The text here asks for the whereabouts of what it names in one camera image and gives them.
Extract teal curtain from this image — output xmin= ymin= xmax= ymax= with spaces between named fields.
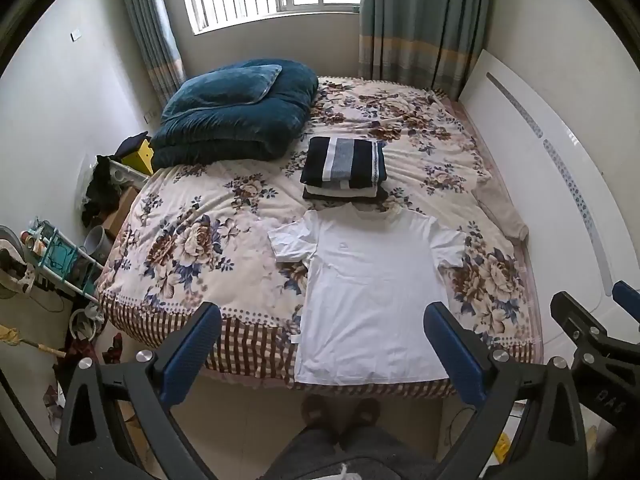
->
xmin=357 ymin=0 xmax=489 ymax=99
xmin=117 ymin=0 xmax=187 ymax=107

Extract yellow mop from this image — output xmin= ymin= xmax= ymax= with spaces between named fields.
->
xmin=0 ymin=325 xmax=67 ymax=359

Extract grey bucket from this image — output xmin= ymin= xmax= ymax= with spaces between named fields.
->
xmin=84 ymin=225 xmax=112 ymax=264

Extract white headboard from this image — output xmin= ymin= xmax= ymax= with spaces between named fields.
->
xmin=457 ymin=49 xmax=640 ymax=333

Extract white plastic container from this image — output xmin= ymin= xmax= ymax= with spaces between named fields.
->
xmin=107 ymin=160 xmax=151 ymax=192

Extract beige crumpled garment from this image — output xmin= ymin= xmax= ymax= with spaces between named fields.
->
xmin=472 ymin=175 xmax=530 ymax=242

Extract navy striped folded sweater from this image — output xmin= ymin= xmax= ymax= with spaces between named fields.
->
xmin=300 ymin=136 xmax=388 ymax=187

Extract white t-shirt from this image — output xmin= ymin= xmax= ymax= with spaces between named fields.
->
xmin=267 ymin=204 xmax=468 ymax=387

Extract dark folded garment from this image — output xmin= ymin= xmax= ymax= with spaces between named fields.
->
xmin=302 ymin=186 xmax=397 ymax=207

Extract person's grey pants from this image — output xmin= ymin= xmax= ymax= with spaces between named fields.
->
xmin=264 ymin=424 xmax=442 ymax=480

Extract red cloth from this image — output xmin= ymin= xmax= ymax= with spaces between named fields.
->
xmin=64 ymin=332 xmax=127 ymax=387

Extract person's brown slipper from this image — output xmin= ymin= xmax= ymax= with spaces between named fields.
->
xmin=344 ymin=397 xmax=382 ymax=442
xmin=302 ymin=394 xmax=334 ymax=432

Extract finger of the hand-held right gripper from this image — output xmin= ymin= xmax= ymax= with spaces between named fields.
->
xmin=550 ymin=291 xmax=609 ymax=357
xmin=611 ymin=280 xmax=640 ymax=333

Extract black clothes pile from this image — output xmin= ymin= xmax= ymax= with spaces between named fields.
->
xmin=81 ymin=155 xmax=124 ymax=227

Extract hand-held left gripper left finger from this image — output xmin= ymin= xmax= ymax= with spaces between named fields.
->
xmin=56 ymin=301 xmax=223 ymax=480

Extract blue plush pillow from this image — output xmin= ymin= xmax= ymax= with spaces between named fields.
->
xmin=161 ymin=64 xmax=282 ymax=124

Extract floral bed sheet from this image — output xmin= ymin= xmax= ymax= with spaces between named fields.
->
xmin=95 ymin=76 xmax=544 ymax=388

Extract white floor fan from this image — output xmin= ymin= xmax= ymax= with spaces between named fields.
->
xmin=0 ymin=225 xmax=37 ymax=302

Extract teal storage rack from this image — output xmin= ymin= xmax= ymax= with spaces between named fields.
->
xmin=20 ymin=217 xmax=101 ymax=311

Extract beige folded garment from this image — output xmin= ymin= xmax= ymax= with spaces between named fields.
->
xmin=304 ymin=181 xmax=379 ymax=199

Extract blue plush quilt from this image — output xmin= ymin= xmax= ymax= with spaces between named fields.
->
xmin=150 ymin=59 xmax=319 ymax=171

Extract cardboard box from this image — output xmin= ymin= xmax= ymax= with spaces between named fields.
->
xmin=100 ymin=186 xmax=142 ymax=237

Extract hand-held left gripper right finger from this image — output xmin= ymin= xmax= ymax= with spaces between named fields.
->
xmin=422 ymin=301 xmax=589 ymax=480

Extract yellow paper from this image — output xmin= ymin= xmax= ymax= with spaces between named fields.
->
xmin=492 ymin=432 xmax=512 ymax=467

